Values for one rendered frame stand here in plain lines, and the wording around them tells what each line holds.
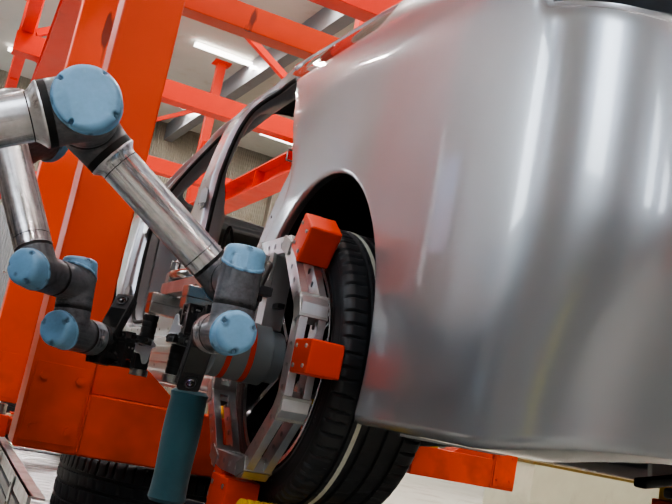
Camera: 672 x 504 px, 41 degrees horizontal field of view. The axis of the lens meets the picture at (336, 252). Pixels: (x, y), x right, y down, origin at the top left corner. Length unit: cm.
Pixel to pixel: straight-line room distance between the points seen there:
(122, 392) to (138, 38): 96
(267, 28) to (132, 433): 290
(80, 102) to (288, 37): 344
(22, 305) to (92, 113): 287
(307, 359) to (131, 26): 120
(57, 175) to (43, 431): 219
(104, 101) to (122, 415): 112
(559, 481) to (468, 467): 343
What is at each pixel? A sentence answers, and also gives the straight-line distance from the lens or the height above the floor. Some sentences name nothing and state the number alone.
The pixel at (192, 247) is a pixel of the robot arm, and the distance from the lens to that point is 167.
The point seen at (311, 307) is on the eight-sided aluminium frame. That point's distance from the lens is 184.
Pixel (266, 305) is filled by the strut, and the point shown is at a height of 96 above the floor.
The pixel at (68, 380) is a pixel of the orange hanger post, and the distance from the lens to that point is 242.
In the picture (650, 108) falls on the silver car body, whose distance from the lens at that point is 139.
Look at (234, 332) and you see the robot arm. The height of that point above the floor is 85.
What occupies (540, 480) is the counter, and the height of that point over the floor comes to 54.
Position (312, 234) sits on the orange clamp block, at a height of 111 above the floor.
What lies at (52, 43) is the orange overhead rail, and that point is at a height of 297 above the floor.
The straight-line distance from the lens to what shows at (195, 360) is 171.
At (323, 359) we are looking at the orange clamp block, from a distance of 176.
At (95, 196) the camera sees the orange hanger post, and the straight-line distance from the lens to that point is 246.
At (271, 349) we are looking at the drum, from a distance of 203.
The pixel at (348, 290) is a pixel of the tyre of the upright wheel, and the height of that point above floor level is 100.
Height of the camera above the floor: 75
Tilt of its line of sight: 10 degrees up
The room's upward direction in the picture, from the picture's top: 11 degrees clockwise
